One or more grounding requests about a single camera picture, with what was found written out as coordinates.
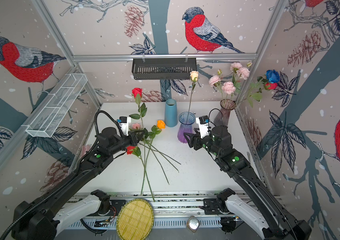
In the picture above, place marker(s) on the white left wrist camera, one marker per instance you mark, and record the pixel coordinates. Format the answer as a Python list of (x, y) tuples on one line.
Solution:
[(123, 126)]

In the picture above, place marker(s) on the blue purple glass vase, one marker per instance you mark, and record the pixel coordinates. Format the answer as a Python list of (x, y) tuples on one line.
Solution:
[(186, 120)]

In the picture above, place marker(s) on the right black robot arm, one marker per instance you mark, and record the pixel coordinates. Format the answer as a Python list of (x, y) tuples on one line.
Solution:
[(270, 220)]

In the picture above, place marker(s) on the red artificial rose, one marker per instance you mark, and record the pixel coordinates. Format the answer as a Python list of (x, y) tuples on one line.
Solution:
[(254, 92)]

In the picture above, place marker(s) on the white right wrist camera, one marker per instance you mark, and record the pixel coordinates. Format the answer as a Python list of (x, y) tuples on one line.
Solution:
[(203, 124)]

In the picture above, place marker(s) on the black hanging basket shelf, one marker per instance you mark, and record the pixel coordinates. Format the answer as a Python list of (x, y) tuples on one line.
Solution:
[(163, 68)]

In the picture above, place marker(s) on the orange artificial rose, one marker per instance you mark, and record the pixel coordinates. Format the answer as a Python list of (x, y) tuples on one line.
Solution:
[(148, 147)]

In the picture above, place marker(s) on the white wire mesh basket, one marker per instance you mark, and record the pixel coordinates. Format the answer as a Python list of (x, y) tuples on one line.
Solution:
[(49, 118)]

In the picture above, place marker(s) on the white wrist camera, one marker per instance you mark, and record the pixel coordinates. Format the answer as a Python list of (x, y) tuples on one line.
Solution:
[(123, 126), (203, 124)]

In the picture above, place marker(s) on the pink artificial rose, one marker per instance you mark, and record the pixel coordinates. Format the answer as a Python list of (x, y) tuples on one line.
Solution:
[(136, 126)]

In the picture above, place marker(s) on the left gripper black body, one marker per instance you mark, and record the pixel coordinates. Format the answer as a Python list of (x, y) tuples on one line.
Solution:
[(133, 140)]

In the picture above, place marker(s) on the teal ceramic vase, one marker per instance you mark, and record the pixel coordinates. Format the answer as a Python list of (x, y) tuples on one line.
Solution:
[(171, 113)]

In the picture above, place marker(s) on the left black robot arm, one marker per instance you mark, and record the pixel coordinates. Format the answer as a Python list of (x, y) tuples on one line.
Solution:
[(35, 220)]

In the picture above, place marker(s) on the pink grey glass vase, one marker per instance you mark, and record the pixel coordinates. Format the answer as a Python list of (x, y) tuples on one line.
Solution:
[(223, 115)]

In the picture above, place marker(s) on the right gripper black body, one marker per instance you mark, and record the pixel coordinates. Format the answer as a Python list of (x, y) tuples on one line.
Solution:
[(200, 143)]

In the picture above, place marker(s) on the blue artificial rose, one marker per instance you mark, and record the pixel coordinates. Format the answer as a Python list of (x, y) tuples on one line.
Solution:
[(272, 76)]

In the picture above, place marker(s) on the pink carnation bunch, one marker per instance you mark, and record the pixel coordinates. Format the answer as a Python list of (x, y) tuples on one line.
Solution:
[(227, 89), (239, 72)]

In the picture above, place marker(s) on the yellow woven bamboo tray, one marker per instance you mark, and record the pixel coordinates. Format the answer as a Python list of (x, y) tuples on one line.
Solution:
[(135, 220)]

